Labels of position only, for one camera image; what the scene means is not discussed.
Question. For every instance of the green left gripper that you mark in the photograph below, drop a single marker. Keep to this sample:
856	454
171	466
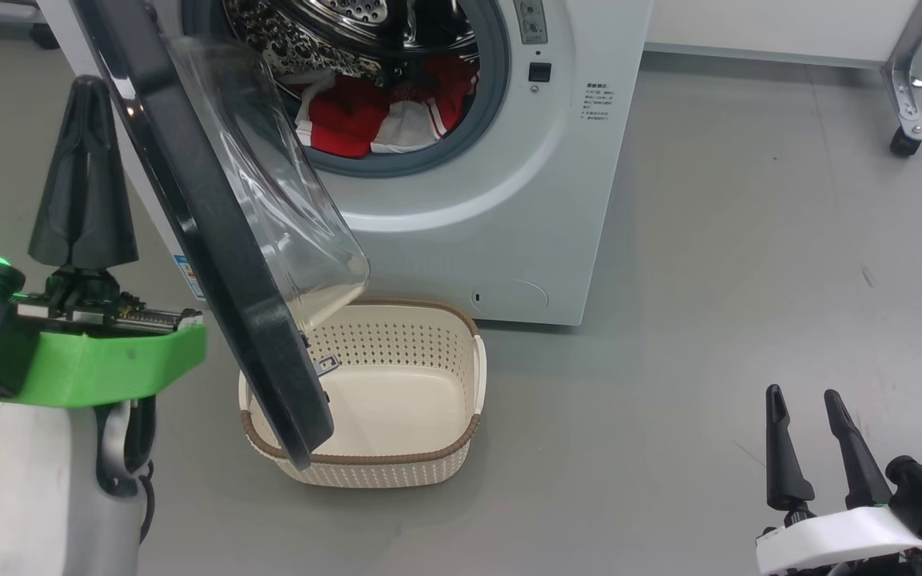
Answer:
101	368

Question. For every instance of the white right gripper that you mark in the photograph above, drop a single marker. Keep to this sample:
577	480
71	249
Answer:
837	548

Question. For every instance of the washing machine door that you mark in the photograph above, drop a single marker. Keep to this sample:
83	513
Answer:
217	264

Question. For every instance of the red basketball jersey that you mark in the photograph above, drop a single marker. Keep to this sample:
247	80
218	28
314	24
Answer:
449	88

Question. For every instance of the stainless steel washer drum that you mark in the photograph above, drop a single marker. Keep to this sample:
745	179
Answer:
293	40

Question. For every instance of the cream perforated laundry basket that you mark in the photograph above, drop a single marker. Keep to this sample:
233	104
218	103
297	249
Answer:
405	400

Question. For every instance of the grey rubber door seal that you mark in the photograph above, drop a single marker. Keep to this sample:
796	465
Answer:
485	104

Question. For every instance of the white front-load washing machine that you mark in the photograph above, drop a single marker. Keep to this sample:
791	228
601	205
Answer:
509	200

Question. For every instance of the black door latch socket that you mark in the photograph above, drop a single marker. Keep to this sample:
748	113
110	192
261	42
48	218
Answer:
539	72

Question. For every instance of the blue energy label sticker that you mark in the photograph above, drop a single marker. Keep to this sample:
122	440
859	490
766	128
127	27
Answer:
189	280

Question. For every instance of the black caster wheel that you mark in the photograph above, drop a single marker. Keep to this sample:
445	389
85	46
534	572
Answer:
905	142
45	37

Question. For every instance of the round filter cover flap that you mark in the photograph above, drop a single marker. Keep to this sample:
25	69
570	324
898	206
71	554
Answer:
513	296

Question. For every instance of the white panel board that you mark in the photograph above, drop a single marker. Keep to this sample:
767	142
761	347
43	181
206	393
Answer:
765	28

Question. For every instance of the grey warning sticker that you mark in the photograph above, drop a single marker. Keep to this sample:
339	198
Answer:
531	22

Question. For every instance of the silver metal frame leg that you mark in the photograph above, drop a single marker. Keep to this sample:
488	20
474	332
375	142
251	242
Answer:
913	64

